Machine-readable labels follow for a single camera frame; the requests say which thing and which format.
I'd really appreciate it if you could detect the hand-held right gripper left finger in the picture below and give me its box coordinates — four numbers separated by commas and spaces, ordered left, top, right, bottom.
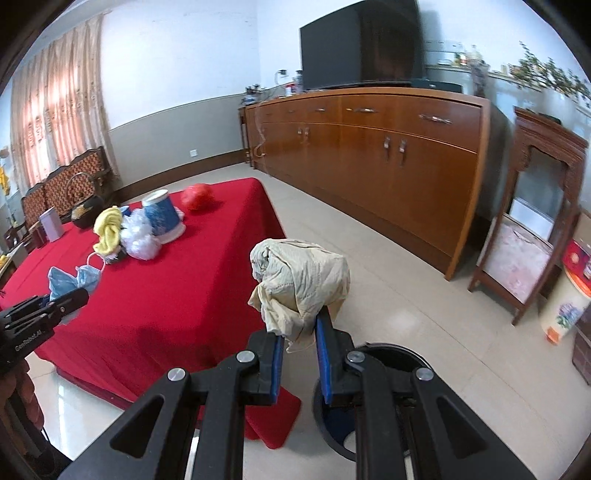
58, 329, 286, 480

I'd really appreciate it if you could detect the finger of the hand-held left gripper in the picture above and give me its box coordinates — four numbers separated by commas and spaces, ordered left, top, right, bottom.
44, 287, 90, 326
0, 296, 49, 330

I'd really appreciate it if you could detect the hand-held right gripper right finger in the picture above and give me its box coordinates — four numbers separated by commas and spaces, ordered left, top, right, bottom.
315, 306, 537, 480

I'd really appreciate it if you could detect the black round trash bin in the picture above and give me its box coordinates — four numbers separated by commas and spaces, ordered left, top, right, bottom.
312, 342, 437, 462

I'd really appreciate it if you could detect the beige cloth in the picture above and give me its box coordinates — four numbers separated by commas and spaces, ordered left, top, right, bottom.
248, 237, 352, 354

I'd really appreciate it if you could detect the red plastic bag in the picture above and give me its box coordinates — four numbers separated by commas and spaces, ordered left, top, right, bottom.
181, 183, 216, 213

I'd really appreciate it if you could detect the person's left hand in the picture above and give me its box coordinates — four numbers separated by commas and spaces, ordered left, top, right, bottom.
0, 359, 45, 432

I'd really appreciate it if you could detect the blue face mask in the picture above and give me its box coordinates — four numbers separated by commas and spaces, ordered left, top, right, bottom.
75, 253, 103, 294
47, 267, 93, 324

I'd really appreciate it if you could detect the pale lavender box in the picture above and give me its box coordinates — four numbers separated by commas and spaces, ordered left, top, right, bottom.
39, 208, 63, 243

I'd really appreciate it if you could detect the yellow cloth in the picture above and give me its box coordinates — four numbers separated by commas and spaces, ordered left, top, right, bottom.
93, 207, 123, 256

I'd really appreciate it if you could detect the white plastic bag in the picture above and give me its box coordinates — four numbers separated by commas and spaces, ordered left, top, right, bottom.
121, 213, 162, 260

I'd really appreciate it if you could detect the dark woven basket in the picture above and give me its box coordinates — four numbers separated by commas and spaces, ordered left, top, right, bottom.
66, 172, 106, 230

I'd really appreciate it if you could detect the red tablecloth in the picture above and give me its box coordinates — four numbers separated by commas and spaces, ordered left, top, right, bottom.
0, 178, 302, 450

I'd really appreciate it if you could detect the carved wooden bench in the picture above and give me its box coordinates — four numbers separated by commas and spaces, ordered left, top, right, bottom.
4, 146, 115, 252

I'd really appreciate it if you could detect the blue and white paper tub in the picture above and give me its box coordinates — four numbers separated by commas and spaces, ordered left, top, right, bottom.
141, 189, 186, 243

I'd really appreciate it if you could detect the pink patterned curtain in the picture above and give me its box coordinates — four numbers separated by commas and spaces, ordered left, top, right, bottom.
9, 21, 120, 197

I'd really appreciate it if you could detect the long wooden sideboard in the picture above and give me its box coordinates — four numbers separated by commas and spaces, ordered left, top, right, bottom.
238, 85, 515, 281

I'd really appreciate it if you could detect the cream floral plastic bin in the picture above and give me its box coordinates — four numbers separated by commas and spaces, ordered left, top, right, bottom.
539, 265, 591, 343

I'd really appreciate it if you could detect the dark wooden washstand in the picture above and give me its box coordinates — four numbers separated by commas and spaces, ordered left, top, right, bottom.
468, 107, 589, 327

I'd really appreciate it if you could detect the red printed carton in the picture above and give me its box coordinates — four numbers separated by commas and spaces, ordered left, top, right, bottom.
561, 239, 591, 282

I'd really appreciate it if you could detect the black set-top box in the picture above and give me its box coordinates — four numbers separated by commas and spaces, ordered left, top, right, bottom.
410, 78, 464, 93

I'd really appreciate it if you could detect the black flat television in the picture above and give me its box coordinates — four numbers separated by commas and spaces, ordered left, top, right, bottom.
299, 0, 426, 90

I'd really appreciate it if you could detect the artificial leafy vine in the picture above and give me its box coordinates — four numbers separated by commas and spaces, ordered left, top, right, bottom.
505, 41, 591, 103

